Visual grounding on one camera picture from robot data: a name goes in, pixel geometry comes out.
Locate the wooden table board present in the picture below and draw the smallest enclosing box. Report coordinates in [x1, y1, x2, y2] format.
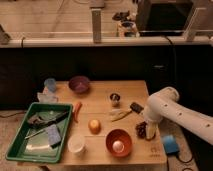
[42, 79, 168, 167]

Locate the blue sponge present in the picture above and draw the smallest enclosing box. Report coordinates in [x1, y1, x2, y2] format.
[45, 124, 61, 147]

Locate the orange carrot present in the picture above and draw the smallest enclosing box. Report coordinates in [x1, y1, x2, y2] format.
[73, 102, 82, 123]

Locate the black spatula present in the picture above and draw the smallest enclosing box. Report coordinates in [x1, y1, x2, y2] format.
[27, 111, 68, 129]

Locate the metal vertical post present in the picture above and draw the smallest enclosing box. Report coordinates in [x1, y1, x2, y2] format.
[91, 8, 101, 43]

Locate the blue tape roll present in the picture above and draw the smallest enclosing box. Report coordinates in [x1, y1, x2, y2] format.
[162, 135, 179, 155]

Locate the purple bowl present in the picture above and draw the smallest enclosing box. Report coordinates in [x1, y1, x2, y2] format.
[68, 76, 90, 94]

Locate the crumpled clear plastic wrap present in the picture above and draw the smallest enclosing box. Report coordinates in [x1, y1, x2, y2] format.
[37, 93, 58, 103]

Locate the white cup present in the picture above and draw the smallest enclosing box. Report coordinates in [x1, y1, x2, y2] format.
[68, 134, 85, 155]

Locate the black rectangular block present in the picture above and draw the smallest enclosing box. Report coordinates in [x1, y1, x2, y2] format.
[130, 102, 144, 114]

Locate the green plastic tray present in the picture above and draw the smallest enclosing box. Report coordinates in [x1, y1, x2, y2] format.
[6, 102, 72, 163]

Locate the silver fork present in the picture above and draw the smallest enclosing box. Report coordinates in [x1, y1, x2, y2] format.
[24, 129, 45, 140]

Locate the orange fruit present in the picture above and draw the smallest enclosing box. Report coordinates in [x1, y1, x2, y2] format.
[88, 119, 101, 134]

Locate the white egg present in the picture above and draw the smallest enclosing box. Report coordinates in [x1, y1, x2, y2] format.
[112, 140, 124, 153]

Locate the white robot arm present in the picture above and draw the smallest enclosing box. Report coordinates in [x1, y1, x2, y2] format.
[143, 87, 213, 145]

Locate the red bowl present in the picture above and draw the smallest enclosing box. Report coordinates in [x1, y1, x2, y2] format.
[105, 129, 132, 157]

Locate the cream banana peel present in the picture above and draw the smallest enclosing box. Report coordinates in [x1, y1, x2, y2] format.
[109, 109, 131, 122]

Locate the black monitor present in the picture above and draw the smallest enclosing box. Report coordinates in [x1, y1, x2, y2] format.
[136, 0, 193, 31]

